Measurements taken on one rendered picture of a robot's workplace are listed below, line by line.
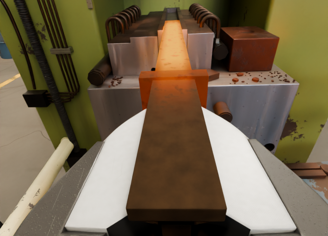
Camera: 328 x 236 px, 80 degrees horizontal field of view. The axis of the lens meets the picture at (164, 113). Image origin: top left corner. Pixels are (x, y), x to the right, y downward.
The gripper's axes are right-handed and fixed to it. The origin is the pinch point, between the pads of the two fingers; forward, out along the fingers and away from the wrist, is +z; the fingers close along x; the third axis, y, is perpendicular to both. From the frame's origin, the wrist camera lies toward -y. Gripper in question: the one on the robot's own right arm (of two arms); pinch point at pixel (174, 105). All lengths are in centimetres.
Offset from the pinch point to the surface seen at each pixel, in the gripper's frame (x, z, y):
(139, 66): -6.8, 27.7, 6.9
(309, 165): 34, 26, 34
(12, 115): -168, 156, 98
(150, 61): -4.5, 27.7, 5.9
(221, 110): 8.1, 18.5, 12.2
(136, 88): -6.6, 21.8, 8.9
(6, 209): -100, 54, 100
